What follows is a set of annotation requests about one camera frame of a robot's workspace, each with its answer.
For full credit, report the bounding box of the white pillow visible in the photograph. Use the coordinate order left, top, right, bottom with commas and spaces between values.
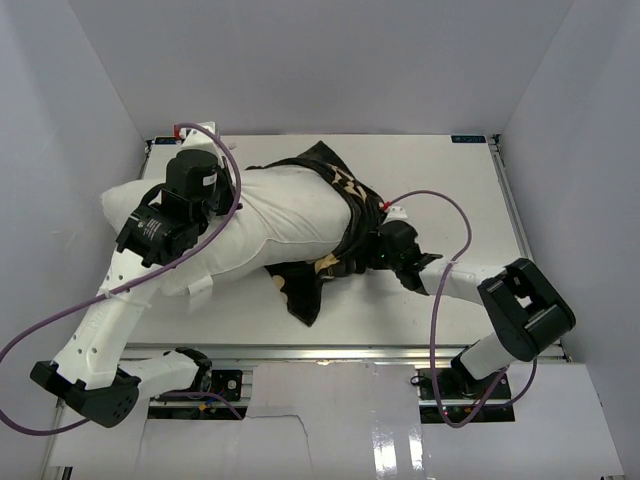
98, 164, 354, 300

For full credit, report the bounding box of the black floral pillowcase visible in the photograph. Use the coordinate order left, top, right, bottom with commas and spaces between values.
242, 141, 385, 326

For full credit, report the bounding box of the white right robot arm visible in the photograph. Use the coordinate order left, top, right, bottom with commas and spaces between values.
370, 220, 576, 399

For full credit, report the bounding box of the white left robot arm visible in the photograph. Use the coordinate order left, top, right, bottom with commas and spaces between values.
30, 149, 238, 428

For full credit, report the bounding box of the blue left corner label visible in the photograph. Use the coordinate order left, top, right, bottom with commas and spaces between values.
152, 136, 181, 146

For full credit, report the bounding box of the blue corner label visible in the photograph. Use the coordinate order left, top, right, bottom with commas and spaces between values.
451, 135, 487, 144
152, 136, 181, 146

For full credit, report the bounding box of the blue right corner label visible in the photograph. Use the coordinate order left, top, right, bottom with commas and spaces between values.
451, 135, 487, 144

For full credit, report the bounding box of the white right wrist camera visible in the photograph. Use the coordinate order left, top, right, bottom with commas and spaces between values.
382, 202, 408, 223

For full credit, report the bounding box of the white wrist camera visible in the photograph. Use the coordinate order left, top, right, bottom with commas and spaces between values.
173, 121, 219, 153
382, 202, 408, 223

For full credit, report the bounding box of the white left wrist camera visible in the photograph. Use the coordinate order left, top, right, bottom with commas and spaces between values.
173, 121, 219, 153

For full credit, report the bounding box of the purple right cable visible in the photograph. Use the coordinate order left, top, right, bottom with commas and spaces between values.
387, 189, 539, 429

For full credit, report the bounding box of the purple cable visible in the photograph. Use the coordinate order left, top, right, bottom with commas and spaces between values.
387, 189, 539, 429
0, 122, 244, 436

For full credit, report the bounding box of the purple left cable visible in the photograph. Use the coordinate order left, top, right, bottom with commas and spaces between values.
0, 122, 244, 436

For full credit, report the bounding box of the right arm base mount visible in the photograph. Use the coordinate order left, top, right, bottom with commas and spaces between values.
410, 368, 516, 425

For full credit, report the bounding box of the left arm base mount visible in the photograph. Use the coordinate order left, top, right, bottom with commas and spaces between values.
149, 347, 249, 419

